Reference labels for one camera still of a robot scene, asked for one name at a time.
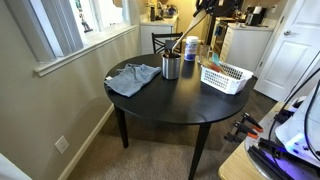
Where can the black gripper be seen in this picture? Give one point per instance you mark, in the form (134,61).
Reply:
(209,3)

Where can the large wooden spoon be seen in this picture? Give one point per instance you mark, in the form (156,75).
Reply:
(191,28)

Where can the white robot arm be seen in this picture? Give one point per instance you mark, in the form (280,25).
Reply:
(300,133)

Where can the silver utensil holder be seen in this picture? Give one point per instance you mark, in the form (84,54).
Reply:
(171,68)

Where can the white wipes canister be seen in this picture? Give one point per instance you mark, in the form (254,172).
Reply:
(191,48)

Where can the clear drinking glass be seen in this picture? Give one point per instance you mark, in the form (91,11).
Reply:
(203,53)

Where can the black coffee maker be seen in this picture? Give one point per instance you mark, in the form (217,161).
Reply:
(255,15)

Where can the teal silicone spatula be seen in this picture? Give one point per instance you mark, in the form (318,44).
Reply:
(216,59)

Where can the black spatula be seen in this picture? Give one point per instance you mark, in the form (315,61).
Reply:
(169,46)

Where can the slotted wooden turner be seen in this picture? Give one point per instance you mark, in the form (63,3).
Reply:
(207,64)

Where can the white drawer cabinet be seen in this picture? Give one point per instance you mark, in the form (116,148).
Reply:
(246,46)

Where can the black wooden chair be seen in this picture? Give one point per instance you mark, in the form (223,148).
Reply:
(158,41)

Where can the red silicone spatula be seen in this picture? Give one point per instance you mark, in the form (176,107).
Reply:
(216,68)

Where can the white kitchen counter cabinet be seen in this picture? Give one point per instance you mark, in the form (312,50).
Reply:
(150,36)

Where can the white plastic basket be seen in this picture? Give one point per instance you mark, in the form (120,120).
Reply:
(223,83)

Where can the white panel door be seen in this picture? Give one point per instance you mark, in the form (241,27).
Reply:
(286,60)

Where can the black round table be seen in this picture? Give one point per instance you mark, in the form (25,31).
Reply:
(173,100)

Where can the blue-grey cloth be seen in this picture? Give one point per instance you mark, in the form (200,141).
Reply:
(131,78)

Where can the black orange bar clamp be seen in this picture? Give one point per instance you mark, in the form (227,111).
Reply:
(243,130)
(251,120)

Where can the white framed window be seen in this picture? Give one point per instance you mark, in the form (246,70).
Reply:
(60,30)

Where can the light wooden robot table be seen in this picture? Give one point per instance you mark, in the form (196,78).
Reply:
(236,163)

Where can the metal base plate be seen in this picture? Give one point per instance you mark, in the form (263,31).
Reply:
(256,160)

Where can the black aluminium rail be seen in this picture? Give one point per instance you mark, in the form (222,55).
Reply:
(266,163)

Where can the white wall outlet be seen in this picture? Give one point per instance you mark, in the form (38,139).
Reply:
(62,144)

